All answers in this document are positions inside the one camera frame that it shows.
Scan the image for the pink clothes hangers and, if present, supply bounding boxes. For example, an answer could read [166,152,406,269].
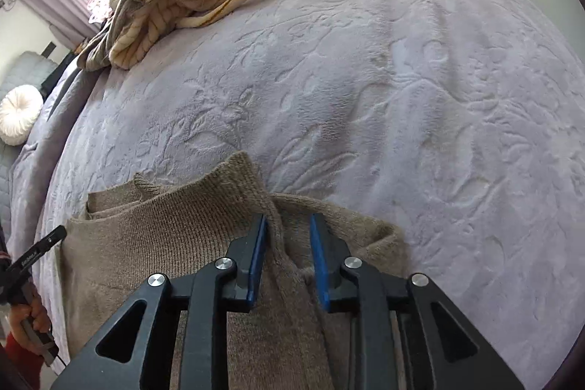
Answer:
[87,0,116,26]

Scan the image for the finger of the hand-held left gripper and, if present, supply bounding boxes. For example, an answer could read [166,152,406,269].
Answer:
[8,226,68,271]

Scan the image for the bed with white quilt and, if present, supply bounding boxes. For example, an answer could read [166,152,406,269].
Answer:
[7,0,585,390]

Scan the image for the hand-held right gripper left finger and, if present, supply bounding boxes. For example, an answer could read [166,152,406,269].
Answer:
[49,214,269,390]

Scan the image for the person's left forearm red sleeve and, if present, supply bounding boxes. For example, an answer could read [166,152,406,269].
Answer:
[0,332,45,390]

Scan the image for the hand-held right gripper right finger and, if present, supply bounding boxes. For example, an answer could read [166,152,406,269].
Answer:
[310,213,526,390]

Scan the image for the person's left hand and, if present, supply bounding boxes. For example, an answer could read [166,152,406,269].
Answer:
[8,295,52,355]

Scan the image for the brown knit sweater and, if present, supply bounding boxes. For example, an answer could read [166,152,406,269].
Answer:
[59,151,411,390]

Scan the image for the white round pillow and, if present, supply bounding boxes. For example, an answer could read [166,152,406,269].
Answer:
[0,85,43,146]

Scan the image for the grey knit garment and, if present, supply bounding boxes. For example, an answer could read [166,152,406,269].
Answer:
[75,0,139,72]

